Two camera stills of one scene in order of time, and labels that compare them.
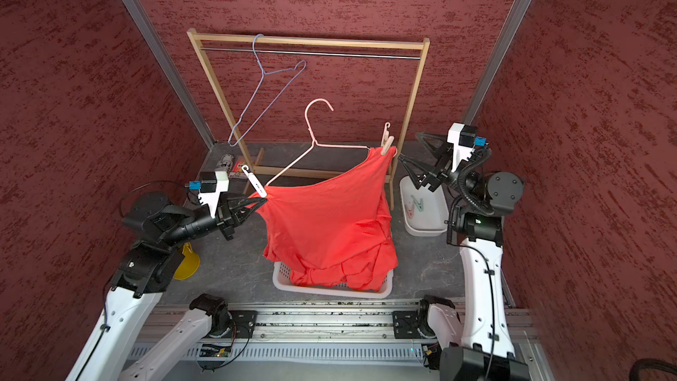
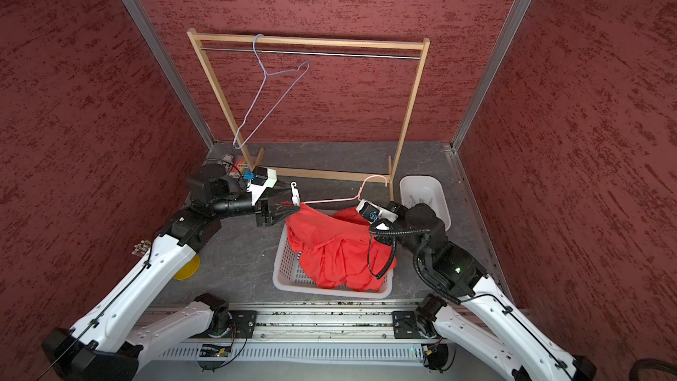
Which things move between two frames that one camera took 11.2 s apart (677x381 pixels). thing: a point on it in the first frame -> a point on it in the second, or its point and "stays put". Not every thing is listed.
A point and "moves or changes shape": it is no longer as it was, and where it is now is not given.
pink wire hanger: (314, 142) -> (353, 198)
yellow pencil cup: (189, 265) stays put
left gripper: (225, 216) -> (263, 211)
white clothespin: (251, 176) moves or changes shape
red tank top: (335, 227) moves or changes shape
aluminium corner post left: (139, 18) stays put
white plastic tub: (425, 212) stays put
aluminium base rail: (316, 333) stays put
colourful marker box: (238, 175) stays put
